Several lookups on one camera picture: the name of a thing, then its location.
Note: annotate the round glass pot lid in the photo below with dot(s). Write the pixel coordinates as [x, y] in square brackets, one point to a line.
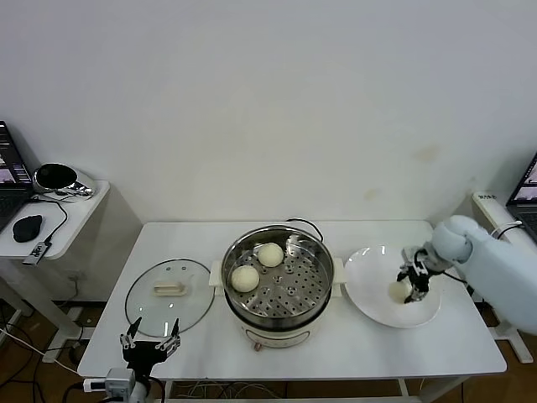
[184, 302]

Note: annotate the white label sticker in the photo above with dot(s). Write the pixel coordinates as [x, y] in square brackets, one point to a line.
[486, 196]

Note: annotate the stainless steel steamer basket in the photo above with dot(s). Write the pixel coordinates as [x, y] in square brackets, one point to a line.
[293, 294]

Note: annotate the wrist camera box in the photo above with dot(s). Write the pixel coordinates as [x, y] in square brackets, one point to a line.
[119, 382]
[417, 257]

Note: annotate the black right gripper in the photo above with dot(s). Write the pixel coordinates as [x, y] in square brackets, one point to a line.
[420, 280]

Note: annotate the black computer mouse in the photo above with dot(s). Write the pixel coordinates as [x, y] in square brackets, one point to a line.
[27, 228]

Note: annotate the grey usb hub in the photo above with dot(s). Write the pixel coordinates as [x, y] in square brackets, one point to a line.
[37, 253]

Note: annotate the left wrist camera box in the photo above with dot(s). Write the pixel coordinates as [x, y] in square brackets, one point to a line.
[119, 382]

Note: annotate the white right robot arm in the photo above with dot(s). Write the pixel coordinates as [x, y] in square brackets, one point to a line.
[499, 268]

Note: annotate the white round plate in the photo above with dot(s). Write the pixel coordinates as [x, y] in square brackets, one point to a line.
[369, 294]

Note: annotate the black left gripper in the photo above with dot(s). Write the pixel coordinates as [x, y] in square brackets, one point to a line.
[142, 354]

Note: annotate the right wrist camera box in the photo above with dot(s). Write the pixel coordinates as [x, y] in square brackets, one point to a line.
[417, 257]

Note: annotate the white steamed baozi bun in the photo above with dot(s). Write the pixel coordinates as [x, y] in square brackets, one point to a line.
[396, 291]
[244, 278]
[269, 254]

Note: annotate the cream electric cooker base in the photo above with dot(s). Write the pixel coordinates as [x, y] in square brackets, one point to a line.
[272, 336]

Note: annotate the black laptop computer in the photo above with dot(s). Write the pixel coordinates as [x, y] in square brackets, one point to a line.
[524, 197]
[8, 168]

